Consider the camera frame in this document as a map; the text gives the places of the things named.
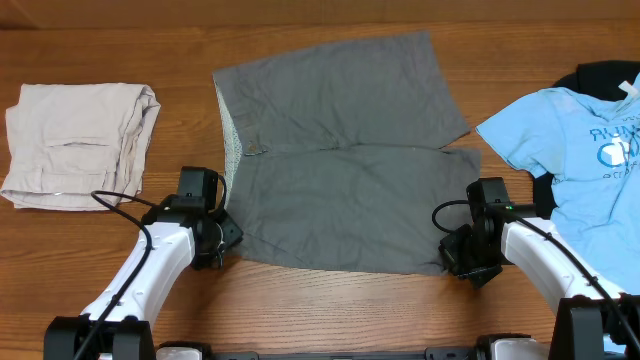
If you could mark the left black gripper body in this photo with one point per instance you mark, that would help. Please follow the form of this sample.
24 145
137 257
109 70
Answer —
227 232

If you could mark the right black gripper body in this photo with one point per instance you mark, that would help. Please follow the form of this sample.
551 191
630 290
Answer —
471 258

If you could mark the grey shorts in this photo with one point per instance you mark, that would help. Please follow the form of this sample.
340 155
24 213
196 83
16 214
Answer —
342 156

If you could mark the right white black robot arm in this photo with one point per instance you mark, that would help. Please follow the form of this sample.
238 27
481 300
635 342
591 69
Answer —
594 318

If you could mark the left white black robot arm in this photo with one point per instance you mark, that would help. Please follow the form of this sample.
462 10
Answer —
189 228

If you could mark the light blue printed t-shirt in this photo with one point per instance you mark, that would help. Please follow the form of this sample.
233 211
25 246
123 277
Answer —
591 148

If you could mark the folded beige shorts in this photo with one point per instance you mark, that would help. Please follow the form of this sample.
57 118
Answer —
67 141

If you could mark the black garment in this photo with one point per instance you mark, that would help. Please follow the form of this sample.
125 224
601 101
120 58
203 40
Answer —
596 79

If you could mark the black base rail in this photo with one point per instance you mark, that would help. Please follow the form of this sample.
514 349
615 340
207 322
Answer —
340 355

